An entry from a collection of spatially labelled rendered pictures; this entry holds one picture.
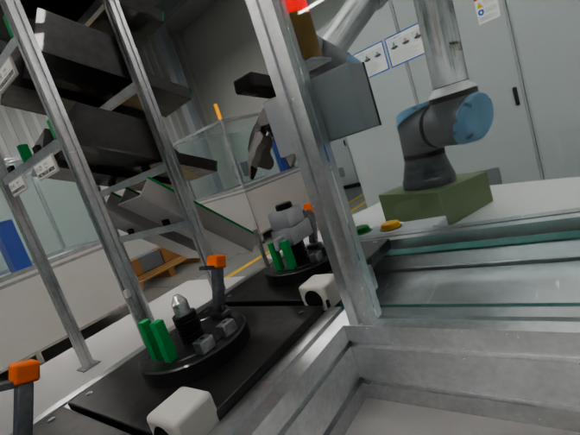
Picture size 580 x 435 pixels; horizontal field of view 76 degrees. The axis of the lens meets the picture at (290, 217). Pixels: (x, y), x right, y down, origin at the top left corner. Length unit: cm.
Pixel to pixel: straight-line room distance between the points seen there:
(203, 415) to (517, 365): 29
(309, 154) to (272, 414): 26
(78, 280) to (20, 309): 55
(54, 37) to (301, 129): 52
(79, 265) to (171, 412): 423
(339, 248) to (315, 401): 16
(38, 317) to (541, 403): 431
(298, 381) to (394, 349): 12
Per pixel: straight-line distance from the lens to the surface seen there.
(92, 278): 463
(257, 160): 69
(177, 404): 39
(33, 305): 447
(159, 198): 78
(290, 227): 63
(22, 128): 965
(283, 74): 42
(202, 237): 77
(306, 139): 40
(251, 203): 586
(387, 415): 49
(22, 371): 43
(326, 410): 45
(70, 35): 82
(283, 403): 39
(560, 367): 42
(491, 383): 44
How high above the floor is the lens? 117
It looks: 9 degrees down
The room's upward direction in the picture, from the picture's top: 18 degrees counter-clockwise
